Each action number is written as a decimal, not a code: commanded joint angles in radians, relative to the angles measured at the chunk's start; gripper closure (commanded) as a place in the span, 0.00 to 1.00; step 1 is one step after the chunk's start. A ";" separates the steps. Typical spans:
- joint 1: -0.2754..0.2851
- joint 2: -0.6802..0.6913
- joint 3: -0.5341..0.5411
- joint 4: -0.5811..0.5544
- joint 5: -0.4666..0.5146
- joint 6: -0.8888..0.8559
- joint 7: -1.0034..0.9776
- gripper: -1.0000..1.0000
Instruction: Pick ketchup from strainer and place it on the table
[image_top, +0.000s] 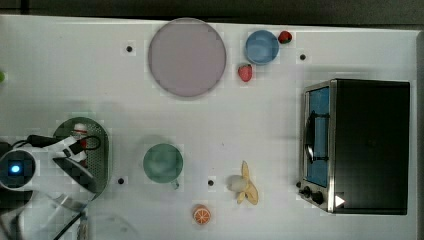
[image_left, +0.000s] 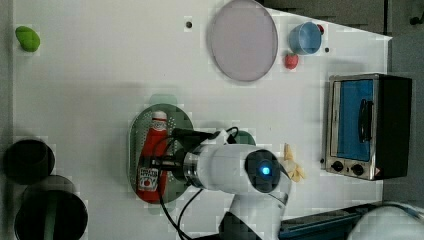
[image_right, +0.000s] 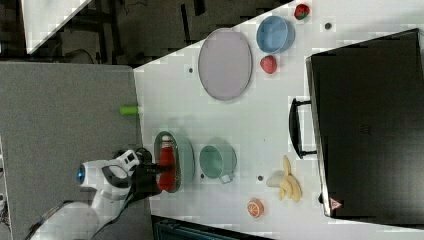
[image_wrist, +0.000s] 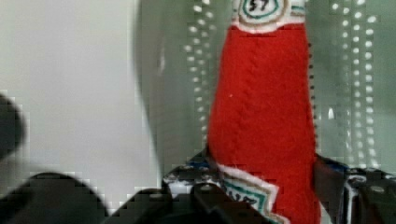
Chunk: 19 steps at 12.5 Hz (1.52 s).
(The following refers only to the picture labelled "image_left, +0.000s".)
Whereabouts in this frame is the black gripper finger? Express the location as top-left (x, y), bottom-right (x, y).
top-left (150, 164), bottom-right (174, 171)
top-left (151, 156), bottom-right (175, 164)

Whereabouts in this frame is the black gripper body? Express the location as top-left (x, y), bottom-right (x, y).
top-left (172, 149), bottom-right (191, 183)

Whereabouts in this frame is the red plush ketchup bottle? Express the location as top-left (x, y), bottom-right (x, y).
top-left (136, 111), bottom-right (167, 204)

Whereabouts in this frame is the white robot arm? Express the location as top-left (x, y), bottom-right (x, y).
top-left (152, 144), bottom-right (423, 240)

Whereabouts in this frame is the green mug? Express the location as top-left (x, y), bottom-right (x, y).
top-left (233, 130), bottom-right (256, 146)

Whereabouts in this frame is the small black round base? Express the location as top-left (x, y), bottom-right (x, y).
top-left (3, 139), bottom-right (55, 185)

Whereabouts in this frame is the grey round plate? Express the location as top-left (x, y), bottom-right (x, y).
top-left (209, 0), bottom-right (278, 81)

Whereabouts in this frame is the blue cup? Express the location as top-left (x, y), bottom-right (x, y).
top-left (289, 22), bottom-right (322, 55)

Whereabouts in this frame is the green toy fruit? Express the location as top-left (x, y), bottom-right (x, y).
top-left (15, 26), bottom-right (41, 52)

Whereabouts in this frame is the dark red toy strawberry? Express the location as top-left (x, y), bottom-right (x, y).
top-left (317, 24), bottom-right (325, 35)

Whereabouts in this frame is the silver black toaster oven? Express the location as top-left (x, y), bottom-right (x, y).
top-left (325, 73), bottom-right (412, 181)

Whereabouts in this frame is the blue metal frame rail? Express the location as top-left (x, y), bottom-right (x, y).
top-left (279, 203), bottom-right (378, 240)

